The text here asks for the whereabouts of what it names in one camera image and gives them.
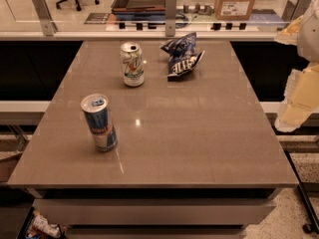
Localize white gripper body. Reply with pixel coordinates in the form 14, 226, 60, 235
297, 0, 319, 63

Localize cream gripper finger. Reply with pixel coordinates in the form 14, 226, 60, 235
275, 63, 319, 132
274, 16, 303, 46

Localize blue silver Red Bull can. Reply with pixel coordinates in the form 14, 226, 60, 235
81, 94, 118, 151

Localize white green 7UP can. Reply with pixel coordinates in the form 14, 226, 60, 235
120, 42, 145, 87

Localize cardboard box with label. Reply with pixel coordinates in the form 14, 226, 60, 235
214, 0, 255, 20

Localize crumpled blue chip bag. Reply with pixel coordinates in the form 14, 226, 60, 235
160, 32, 204, 81

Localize bin with trash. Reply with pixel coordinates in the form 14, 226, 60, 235
17, 207, 67, 239

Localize cardboard box at left floor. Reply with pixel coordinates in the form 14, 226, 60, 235
0, 151, 22, 182

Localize right metal glass bracket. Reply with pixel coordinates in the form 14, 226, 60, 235
282, 0, 312, 22

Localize metal glass bracket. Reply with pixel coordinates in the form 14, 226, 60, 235
32, 0, 57, 36
165, 0, 176, 37
282, 0, 312, 22

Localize middle metal glass bracket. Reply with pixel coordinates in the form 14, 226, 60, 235
165, 0, 176, 37

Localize left metal glass bracket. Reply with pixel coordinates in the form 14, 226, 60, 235
32, 0, 57, 36

